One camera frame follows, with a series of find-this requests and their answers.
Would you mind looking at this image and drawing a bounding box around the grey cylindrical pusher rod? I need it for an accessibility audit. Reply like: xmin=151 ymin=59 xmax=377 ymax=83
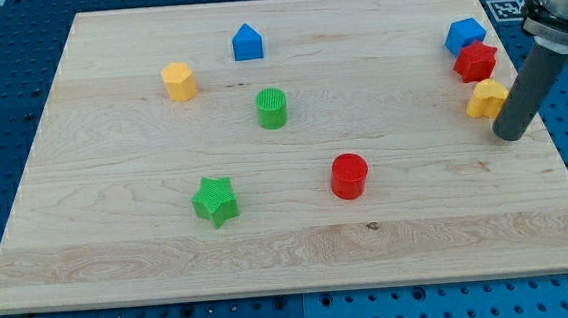
xmin=492 ymin=41 xmax=568 ymax=141

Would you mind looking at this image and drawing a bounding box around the yellow heart block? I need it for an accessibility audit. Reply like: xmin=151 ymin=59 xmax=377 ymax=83
xmin=466 ymin=78 xmax=509 ymax=119

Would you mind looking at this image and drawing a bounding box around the red star block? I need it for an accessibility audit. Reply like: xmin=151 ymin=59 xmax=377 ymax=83
xmin=453 ymin=40 xmax=498 ymax=83

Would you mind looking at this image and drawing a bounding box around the green star block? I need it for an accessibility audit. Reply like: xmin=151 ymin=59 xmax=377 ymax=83
xmin=192 ymin=177 xmax=240 ymax=229

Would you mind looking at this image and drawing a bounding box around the white fiducial marker tag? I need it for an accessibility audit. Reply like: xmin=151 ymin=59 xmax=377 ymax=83
xmin=486 ymin=0 xmax=525 ymax=23

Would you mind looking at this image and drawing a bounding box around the blue cube block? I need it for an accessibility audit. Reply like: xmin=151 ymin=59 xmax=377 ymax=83
xmin=444 ymin=17 xmax=487 ymax=57

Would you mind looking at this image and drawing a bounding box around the red cylinder block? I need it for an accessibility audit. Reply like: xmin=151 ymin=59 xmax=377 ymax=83
xmin=330 ymin=153 xmax=369 ymax=200

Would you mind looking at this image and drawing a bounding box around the wooden board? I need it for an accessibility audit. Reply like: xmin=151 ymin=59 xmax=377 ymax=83
xmin=0 ymin=0 xmax=568 ymax=315

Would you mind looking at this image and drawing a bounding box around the green cylinder block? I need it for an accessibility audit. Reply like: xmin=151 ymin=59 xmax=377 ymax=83
xmin=255 ymin=87 xmax=287 ymax=130

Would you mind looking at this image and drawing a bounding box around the blue house-shaped block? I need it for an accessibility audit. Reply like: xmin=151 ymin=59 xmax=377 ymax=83
xmin=232 ymin=23 xmax=264 ymax=61

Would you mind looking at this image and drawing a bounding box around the yellow hexagon block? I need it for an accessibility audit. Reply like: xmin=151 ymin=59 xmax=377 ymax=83
xmin=161 ymin=62 xmax=198 ymax=102

